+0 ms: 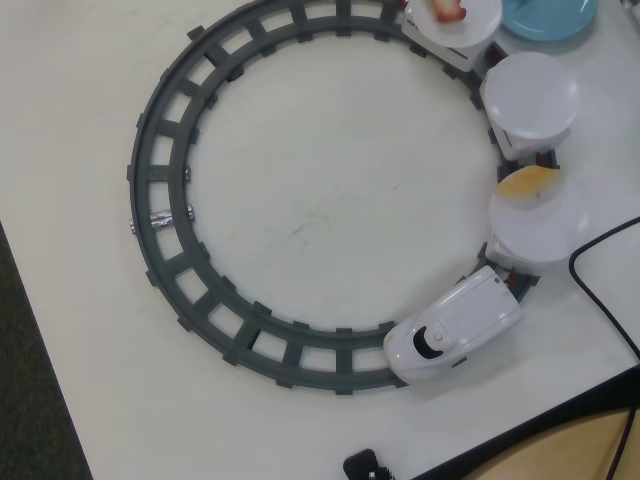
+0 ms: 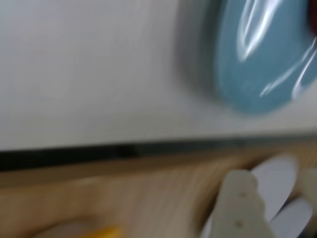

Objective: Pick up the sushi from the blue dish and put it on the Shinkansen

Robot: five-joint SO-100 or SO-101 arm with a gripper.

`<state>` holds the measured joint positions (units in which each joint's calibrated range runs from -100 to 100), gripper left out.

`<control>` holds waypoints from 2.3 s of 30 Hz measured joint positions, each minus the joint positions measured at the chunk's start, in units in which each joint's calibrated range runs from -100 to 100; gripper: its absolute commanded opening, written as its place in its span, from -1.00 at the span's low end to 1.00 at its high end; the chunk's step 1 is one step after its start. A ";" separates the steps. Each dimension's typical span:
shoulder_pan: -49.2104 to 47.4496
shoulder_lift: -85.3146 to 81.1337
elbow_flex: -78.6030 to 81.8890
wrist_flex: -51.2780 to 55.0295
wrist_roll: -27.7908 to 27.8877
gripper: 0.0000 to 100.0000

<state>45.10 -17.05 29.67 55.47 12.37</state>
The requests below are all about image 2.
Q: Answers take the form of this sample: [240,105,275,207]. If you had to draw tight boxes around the cream plastic gripper finger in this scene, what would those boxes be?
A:
[300,166,317,211]
[207,169,276,238]

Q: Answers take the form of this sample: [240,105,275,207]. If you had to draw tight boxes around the blue glossy dish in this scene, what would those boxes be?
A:
[212,0,317,115]

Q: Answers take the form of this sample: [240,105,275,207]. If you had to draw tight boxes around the white round disc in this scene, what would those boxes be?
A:
[250,155,301,222]
[269,197,313,237]

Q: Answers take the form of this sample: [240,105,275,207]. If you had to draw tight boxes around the yellow object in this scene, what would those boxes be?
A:
[93,225,126,238]

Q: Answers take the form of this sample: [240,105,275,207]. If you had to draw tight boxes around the white board with black edge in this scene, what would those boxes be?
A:
[0,0,317,172]

